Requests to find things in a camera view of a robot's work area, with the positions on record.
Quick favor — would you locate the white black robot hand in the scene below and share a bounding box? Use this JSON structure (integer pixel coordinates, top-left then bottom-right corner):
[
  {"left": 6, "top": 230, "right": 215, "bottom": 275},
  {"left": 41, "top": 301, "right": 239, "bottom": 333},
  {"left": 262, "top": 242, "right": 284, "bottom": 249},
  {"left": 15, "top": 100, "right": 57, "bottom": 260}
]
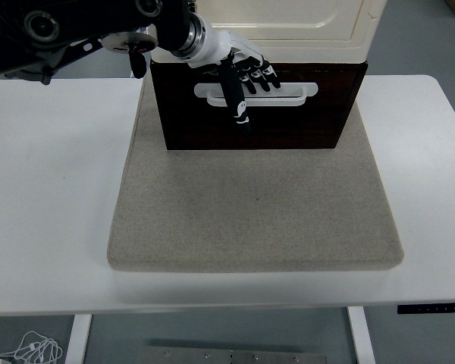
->
[{"left": 187, "top": 25, "right": 281, "bottom": 134}]

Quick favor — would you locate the white drawer handle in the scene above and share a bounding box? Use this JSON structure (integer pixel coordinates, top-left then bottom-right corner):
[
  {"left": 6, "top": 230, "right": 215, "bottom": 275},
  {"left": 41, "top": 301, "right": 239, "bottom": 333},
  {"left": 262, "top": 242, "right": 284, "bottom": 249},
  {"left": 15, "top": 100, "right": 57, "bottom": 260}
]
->
[{"left": 193, "top": 82, "right": 319, "bottom": 108}]

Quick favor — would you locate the dark brown wooden drawer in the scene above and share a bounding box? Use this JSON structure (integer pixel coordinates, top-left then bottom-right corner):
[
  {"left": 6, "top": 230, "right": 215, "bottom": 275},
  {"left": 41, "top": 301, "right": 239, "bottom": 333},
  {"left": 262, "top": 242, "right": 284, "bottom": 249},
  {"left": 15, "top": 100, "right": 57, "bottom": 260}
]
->
[{"left": 152, "top": 64, "right": 361, "bottom": 112}]

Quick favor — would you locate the beige felt mat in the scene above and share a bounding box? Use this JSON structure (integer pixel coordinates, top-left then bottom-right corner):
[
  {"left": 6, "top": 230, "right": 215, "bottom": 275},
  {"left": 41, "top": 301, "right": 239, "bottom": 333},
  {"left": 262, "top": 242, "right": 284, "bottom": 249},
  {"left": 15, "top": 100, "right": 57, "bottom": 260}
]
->
[{"left": 105, "top": 71, "right": 405, "bottom": 274}]

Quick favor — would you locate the white table leg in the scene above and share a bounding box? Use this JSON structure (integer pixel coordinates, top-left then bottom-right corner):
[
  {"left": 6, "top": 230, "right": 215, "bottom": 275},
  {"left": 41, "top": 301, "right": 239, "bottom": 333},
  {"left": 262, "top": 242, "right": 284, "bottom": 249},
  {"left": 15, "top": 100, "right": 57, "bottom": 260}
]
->
[
  {"left": 347, "top": 306, "right": 376, "bottom": 364},
  {"left": 64, "top": 314, "right": 93, "bottom": 364}
]

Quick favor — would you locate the black table control panel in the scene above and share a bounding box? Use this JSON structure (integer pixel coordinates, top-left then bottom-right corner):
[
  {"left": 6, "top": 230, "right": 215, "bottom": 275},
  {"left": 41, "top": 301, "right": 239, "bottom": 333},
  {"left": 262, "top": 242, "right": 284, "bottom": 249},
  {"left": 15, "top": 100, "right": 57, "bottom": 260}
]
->
[{"left": 397, "top": 302, "right": 455, "bottom": 315}]

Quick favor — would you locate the white cable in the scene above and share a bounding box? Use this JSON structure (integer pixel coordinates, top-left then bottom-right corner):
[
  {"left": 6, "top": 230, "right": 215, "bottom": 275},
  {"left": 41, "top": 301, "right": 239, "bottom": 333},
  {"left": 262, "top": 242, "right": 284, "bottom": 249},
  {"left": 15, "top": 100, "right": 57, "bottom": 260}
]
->
[{"left": 0, "top": 331, "right": 64, "bottom": 364}]

